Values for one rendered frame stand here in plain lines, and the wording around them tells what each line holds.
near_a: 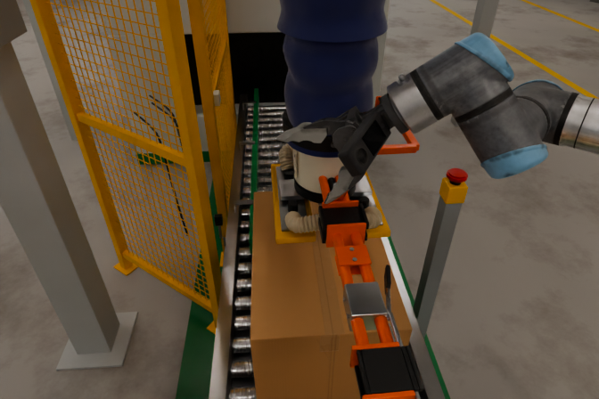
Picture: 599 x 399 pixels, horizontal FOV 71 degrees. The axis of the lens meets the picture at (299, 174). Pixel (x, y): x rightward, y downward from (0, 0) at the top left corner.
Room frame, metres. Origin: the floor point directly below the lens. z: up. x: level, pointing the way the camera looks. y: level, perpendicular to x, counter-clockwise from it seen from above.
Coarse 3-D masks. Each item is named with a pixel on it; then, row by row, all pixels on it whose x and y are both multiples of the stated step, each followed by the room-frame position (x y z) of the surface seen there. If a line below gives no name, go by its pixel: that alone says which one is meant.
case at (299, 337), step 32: (256, 192) 1.20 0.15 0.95; (256, 224) 1.03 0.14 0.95; (256, 256) 0.89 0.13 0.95; (288, 256) 0.89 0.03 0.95; (320, 256) 0.89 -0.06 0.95; (384, 256) 0.89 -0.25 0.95; (256, 288) 0.77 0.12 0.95; (288, 288) 0.77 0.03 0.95; (320, 288) 0.77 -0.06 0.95; (256, 320) 0.67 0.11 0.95; (288, 320) 0.67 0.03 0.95; (320, 320) 0.67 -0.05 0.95; (256, 352) 0.61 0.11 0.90; (288, 352) 0.62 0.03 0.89; (320, 352) 0.62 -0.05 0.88; (256, 384) 0.61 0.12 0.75; (288, 384) 0.62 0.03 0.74; (320, 384) 0.62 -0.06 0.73; (352, 384) 0.63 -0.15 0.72
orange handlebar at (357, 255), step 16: (400, 144) 1.01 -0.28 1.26; (416, 144) 1.01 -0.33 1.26; (320, 176) 0.86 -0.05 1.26; (336, 176) 0.86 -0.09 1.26; (336, 240) 0.63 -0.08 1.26; (352, 240) 0.64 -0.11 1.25; (336, 256) 0.59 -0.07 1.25; (352, 256) 0.58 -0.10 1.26; (368, 256) 0.58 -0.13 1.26; (352, 272) 0.56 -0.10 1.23; (368, 272) 0.54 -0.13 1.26; (352, 320) 0.44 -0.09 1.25; (384, 320) 0.44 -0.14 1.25; (384, 336) 0.41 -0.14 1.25
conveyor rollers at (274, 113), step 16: (272, 112) 2.67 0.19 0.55; (272, 128) 2.48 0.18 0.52; (272, 144) 2.23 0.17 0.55; (272, 160) 2.04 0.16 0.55; (240, 224) 1.51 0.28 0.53; (240, 240) 1.39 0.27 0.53; (240, 256) 1.30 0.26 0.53; (240, 272) 1.21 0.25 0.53; (240, 288) 1.12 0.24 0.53; (240, 304) 1.04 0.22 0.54; (240, 320) 0.96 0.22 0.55; (240, 352) 0.85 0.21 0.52; (240, 368) 0.78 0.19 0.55
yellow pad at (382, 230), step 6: (366, 174) 1.04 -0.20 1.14; (372, 186) 0.98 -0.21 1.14; (354, 198) 0.92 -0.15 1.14; (360, 198) 0.89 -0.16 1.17; (366, 198) 0.89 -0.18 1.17; (372, 198) 0.92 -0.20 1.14; (366, 204) 0.87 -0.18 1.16; (372, 204) 0.89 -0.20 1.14; (378, 204) 0.90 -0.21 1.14; (384, 216) 0.85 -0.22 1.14; (384, 222) 0.82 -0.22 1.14; (378, 228) 0.80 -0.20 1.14; (384, 228) 0.80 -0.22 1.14; (372, 234) 0.78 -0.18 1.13; (378, 234) 0.79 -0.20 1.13; (384, 234) 0.79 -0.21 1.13
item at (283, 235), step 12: (276, 168) 1.06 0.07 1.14; (276, 180) 1.01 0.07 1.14; (276, 192) 0.95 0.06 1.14; (276, 204) 0.90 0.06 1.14; (288, 204) 0.86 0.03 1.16; (300, 204) 0.89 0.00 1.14; (276, 216) 0.85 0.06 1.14; (276, 228) 0.80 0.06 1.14; (276, 240) 0.76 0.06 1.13; (288, 240) 0.76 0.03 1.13; (300, 240) 0.77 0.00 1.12; (312, 240) 0.77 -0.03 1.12
